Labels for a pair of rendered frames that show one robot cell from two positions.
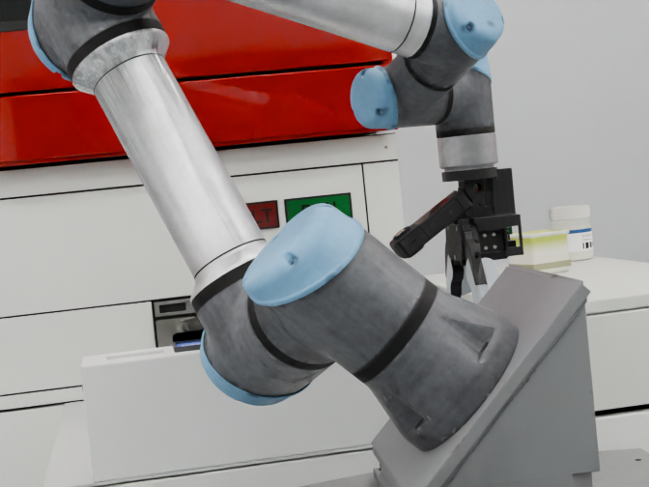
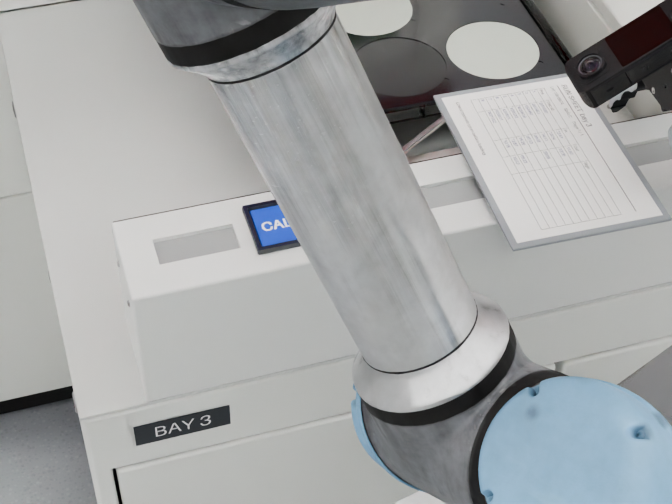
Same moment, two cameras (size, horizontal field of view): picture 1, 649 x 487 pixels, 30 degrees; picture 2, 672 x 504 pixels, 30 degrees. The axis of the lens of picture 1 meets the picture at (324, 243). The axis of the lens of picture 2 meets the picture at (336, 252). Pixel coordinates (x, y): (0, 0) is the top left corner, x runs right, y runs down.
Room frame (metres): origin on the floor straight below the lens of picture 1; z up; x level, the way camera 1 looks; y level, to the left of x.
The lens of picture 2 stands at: (0.73, 0.25, 1.73)
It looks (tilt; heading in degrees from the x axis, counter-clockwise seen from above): 47 degrees down; 351
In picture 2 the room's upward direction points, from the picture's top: 2 degrees clockwise
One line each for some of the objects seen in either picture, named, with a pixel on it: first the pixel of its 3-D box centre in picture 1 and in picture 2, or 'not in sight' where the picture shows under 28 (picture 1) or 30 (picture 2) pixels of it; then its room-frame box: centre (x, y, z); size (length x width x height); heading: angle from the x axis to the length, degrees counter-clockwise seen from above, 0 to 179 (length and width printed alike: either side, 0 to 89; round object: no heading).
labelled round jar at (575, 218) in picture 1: (571, 233); not in sight; (2.14, -0.44, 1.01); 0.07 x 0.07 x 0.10
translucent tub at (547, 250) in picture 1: (538, 252); not in sight; (1.95, -0.34, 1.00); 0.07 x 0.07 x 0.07; 24
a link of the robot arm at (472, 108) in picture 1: (460, 92); not in sight; (1.55, -0.19, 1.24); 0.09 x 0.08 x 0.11; 123
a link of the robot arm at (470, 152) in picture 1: (466, 154); not in sight; (1.56, -0.19, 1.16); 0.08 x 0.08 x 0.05
